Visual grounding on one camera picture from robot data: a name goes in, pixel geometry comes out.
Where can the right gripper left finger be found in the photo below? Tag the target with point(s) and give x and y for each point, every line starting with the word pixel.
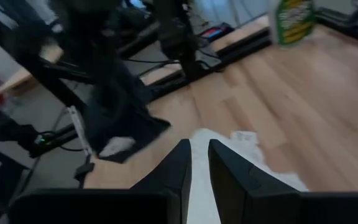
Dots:
pixel 176 174

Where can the black power adapter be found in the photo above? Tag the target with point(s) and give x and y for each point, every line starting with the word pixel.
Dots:
pixel 51 141

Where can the white towel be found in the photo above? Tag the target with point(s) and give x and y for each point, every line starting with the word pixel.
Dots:
pixel 200 186

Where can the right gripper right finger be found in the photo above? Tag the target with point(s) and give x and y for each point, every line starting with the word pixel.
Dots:
pixel 244 193

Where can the navy blue towel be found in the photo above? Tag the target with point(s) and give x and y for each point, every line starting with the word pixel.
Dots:
pixel 120 124

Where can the green cleaner spray bottle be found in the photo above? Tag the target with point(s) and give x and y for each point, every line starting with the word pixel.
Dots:
pixel 294 21

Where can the black aluminium table frame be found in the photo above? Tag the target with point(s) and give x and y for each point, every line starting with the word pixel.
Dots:
pixel 244 46

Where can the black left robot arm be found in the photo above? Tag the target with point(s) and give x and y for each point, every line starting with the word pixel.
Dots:
pixel 176 40

